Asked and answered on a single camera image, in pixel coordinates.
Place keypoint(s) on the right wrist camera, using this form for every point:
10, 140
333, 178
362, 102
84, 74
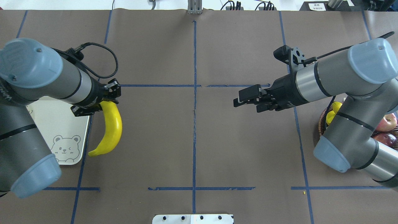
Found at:
293, 57

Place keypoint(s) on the red pink apple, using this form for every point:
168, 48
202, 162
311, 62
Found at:
388, 123

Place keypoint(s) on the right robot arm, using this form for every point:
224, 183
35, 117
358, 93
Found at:
367, 73

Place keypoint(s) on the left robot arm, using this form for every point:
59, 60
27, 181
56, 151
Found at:
31, 71

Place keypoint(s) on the brown wicker basket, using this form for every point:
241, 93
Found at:
322, 126

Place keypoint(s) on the white camera pole stand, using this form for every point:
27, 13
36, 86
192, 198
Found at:
193, 219

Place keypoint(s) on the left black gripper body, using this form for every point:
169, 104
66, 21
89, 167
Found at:
97, 96

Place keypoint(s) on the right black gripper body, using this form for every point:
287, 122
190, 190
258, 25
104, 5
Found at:
286, 92

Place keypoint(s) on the white rectangular tray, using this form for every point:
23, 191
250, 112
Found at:
64, 133

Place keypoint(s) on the aluminium frame post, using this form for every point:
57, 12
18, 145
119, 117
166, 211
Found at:
195, 7

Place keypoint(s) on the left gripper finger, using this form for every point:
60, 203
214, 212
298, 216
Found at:
113, 87
80, 111

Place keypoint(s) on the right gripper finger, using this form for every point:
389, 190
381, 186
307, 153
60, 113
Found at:
250, 95
267, 106

